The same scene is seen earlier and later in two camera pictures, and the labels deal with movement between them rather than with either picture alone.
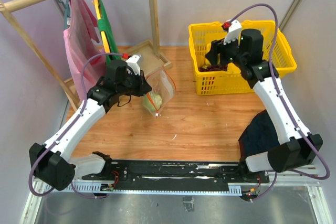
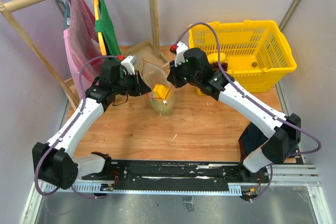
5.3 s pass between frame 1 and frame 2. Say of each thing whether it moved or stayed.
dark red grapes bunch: stayed
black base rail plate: stayed
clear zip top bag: moved
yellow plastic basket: stayed
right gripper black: moved
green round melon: moved
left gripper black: stayed
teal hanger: stayed
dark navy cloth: stayed
